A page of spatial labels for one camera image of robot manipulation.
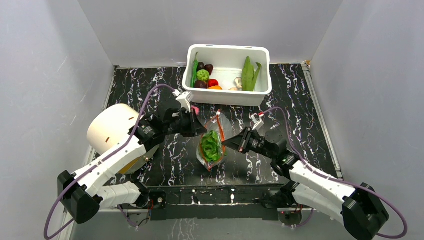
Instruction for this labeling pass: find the green bumpy fruit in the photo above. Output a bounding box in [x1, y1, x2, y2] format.
[196, 69, 210, 82]

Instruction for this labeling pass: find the green napa cabbage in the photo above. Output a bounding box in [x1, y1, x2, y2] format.
[199, 130, 223, 163]

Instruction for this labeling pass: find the red tomato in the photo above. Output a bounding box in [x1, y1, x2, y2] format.
[207, 79, 219, 88]

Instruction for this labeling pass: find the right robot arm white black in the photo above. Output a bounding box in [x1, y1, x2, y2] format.
[222, 127, 390, 240]

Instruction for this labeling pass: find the white plastic bin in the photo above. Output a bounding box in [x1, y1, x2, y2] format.
[181, 44, 273, 107]

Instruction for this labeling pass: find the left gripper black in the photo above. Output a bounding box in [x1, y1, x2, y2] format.
[164, 108, 207, 138]

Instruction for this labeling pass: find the dark red fruit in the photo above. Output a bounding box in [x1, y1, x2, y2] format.
[204, 64, 214, 75]

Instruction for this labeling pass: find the white cylindrical drum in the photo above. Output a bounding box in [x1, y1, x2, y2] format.
[87, 103, 159, 176]

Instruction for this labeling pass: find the green leafy vegetable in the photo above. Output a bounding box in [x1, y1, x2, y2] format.
[241, 56, 262, 92]

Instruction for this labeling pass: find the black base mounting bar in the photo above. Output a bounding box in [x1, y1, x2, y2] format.
[148, 184, 304, 224]

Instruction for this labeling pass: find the clear zip top bag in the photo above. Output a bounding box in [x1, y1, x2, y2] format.
[196, 110, 235, 172]

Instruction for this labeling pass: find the long green chili pepper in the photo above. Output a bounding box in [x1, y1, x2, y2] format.
[190, 53, 199, 88]

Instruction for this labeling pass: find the beige mushroom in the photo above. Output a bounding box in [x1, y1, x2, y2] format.
[229, 77, 243, 91]

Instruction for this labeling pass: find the pink small cube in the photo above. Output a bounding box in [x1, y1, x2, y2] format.
[191, 106, 200, 116]

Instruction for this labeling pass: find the orange fruit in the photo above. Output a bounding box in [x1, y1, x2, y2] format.
[208, 85, 222, 90]

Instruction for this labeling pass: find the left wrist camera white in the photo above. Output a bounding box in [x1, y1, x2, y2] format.
[172, 90, 193, 113]

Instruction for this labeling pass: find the dark purple fruit front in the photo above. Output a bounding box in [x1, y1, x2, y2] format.
[193, 80, 208, 89]

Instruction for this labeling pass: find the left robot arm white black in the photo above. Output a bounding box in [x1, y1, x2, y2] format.
[57, 103, 207, 224]

